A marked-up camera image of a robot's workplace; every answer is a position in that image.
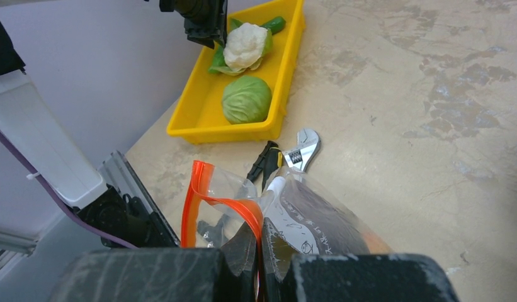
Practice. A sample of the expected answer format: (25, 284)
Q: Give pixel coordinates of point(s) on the pale green cabbage toy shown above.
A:
(246, 100)

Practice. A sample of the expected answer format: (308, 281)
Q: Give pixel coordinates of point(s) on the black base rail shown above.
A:
(128, 219)

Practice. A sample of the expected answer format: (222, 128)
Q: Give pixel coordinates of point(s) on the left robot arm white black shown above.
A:
(32, 134)

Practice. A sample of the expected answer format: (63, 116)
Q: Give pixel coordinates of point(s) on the purple eggplant toy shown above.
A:
(312, 225)

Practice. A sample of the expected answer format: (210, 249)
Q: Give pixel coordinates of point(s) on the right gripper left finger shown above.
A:
(164, 274)

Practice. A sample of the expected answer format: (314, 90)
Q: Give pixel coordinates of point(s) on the black yellow screwdriver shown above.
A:
(273, 160)

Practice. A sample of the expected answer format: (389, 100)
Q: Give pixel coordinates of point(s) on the clear zip top bag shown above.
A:
(261, 232)

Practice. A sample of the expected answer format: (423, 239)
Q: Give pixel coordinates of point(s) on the white cauliflower toy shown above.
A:
(246, 46)

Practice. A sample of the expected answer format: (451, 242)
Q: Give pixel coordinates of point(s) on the yellow plastic tray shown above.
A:
(198, 116)

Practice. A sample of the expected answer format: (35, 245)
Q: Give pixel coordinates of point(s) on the red adjustable wrench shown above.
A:
(308, 145)

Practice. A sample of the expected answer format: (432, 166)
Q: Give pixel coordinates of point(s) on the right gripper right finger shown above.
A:
(291, 276)

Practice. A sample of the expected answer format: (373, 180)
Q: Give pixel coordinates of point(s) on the red peach toy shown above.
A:
(375, 244)

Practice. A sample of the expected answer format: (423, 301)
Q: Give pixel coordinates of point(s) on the green pepper toy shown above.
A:
(275, 25)

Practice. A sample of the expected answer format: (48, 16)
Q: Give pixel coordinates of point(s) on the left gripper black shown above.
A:
(205, 20)

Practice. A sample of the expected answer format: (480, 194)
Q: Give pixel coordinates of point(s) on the black T-handle tool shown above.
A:
(257, 167)

